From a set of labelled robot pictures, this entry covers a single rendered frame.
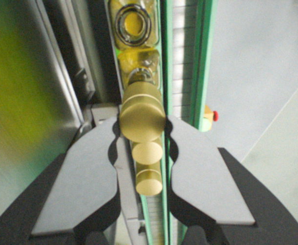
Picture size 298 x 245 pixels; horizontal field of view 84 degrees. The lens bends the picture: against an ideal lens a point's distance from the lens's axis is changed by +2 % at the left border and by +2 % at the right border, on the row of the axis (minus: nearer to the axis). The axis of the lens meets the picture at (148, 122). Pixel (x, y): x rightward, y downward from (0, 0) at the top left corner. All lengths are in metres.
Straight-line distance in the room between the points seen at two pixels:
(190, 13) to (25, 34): 0.31
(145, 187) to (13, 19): 0.24
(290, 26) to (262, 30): 0.08
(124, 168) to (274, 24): 0.65
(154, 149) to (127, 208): 0.66
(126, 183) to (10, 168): 0.52
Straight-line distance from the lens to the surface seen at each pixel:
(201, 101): 0.39
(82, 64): 0.52
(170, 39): 0.33
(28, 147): 0.22
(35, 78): 0.25
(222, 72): 0.63
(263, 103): 0.76
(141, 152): 0.18
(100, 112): 0.48
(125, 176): 0.65
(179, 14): 0.42
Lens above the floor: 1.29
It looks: 57 degrees down
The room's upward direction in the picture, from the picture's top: 175 degrees clockwise
